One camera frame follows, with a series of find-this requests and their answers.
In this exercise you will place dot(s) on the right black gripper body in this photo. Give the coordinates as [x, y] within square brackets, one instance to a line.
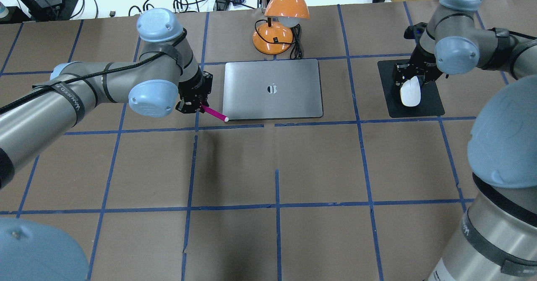
[420, 61]

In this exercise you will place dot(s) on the white computer mouse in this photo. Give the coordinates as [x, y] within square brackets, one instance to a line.
[410, 92]

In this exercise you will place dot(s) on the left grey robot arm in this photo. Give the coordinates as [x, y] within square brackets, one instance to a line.
[166, 77]

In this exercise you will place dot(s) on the silver laptop notebook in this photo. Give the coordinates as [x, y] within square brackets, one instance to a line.
[279, 89]

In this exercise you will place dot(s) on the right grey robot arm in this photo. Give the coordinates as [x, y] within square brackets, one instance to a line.
[496, 239]

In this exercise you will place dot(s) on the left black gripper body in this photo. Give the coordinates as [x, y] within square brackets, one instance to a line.
[191, 89]

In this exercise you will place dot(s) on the black mousepad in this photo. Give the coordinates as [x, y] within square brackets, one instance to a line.
[429, 101]

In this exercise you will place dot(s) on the orange desk lamp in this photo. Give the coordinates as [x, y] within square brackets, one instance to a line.
[280, 29]

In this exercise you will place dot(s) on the pink pen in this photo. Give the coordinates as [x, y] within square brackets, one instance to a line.
[214, 113]

